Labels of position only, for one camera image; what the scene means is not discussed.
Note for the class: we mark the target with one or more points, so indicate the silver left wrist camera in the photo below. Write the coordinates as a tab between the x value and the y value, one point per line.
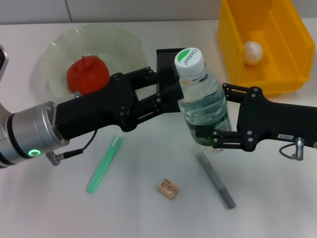
3	62

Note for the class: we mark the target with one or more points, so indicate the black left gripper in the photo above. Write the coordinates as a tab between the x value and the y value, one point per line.
94	111

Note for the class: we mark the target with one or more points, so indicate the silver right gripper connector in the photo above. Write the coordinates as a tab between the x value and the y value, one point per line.
300	148

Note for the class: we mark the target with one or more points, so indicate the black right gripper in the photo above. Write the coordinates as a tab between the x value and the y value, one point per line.
272	121

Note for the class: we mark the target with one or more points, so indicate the white paper ball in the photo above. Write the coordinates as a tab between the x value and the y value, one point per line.
253	53

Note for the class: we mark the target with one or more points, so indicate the black mesh pen holder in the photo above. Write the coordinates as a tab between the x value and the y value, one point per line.
167	60

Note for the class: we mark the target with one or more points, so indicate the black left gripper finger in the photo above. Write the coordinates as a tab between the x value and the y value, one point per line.
167	77

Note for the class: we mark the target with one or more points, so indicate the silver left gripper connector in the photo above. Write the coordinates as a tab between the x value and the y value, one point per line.
77	93

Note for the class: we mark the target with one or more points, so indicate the beige eraser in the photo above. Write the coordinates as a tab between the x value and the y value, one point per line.
168	189

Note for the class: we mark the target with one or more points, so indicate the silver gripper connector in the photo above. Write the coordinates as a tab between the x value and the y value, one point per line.
77	93
300	148

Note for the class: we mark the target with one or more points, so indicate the green translucent pen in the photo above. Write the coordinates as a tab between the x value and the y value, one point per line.
104	163

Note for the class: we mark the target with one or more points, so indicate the green glass fruit plate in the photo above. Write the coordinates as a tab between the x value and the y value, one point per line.
119	44

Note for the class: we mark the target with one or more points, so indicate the clear green-label water bottle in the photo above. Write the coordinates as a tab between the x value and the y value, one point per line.
203	99

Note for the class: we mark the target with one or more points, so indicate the yellow plastic bin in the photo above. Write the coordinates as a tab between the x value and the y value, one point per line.
284	49

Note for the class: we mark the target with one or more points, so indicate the grey marker pen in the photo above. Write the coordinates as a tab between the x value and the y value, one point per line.
218	181

